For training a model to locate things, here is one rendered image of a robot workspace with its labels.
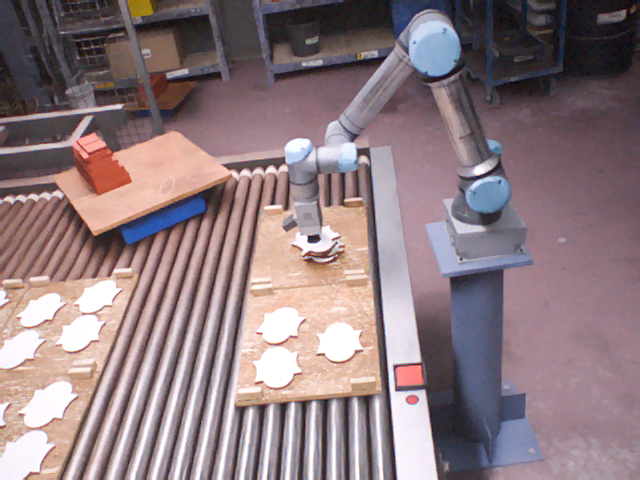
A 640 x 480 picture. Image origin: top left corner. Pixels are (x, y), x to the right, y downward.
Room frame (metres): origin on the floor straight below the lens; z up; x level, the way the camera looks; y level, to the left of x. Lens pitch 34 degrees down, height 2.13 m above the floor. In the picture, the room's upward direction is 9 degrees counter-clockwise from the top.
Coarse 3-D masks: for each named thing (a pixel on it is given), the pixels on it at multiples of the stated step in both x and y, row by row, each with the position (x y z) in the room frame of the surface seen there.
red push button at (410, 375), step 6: (414, 366) 1.17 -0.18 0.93; (420, 366) 1.17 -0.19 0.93; (402, 372) 1.16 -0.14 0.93; (408, 372) 1.15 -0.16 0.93; (414, 372) 1.15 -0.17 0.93; (420, 372) 1.15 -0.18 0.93; (402, 378) 1.14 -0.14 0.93; (408, 378) 1.13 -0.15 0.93; (414, 378) 1.13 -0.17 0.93; (420, 378) 1.13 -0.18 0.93; (402, 384) 1.12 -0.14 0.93; (408, 384) 1.12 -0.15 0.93
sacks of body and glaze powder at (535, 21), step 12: (516, 0) 5.97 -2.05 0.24; (528, 0) 5.60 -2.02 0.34; (540, 0) 5.47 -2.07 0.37; (552, 0) 5.42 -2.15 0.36; (516, 12) 5.94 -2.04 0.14; (528, 12) 5.61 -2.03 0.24; (540, 12) 5.49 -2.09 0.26; (552, 12) 5.46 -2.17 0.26; (528, 24) 5.59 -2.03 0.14; (540, 24) 5.40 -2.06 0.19; (552, 24) 5.40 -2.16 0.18; (540, 36) 5.39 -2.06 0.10
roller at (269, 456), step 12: (288, 204) 2.05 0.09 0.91; (276, 408) 1.12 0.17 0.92; (264, 420) 1.09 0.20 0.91; (276, 420) 1.08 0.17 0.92; (264, 432) 1.05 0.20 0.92; (276, 432) 1.05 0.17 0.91; (264, 444) 1.02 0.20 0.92; (276, 444) 1.02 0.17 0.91; (264, 456) 0.99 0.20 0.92; (276, 456) 0.99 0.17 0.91; (264, 468) 0.95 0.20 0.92; (276, 468) 0.96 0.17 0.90
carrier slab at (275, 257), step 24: (264, 216) 1.95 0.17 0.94; (336, 216) 1.88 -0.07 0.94; (360, 216) 1.85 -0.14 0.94; (264, 240) 1.81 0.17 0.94; (288, 240) 1.78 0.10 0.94; (360, 240) 1.72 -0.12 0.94; (264, 264) 1.68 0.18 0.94; (288, 264) 1.66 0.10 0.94; (312, 264) 1.64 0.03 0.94; (336, 264) 1.62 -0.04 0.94; (360, 264) 1.60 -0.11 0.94; (288, 288) 1.55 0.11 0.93
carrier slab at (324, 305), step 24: (312, 288) 1.52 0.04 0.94; (336, 288) 1.51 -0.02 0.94; (360, 288) 1.49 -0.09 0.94; (264, 312) 1.45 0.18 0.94; (312, 312) 1.42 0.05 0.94; (336, 312) 1.40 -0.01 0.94; (360, 312) 1.39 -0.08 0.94; (312, 336) 1.32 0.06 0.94; (360, 336) 1.29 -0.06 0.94; (312, 360) 1.24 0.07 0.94; (360, 360) 1.21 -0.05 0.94; (240, 384) 1.20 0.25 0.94; (264, 384) 1.18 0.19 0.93; (312, 384) 1.16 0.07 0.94; (336, 384) 1.15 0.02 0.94
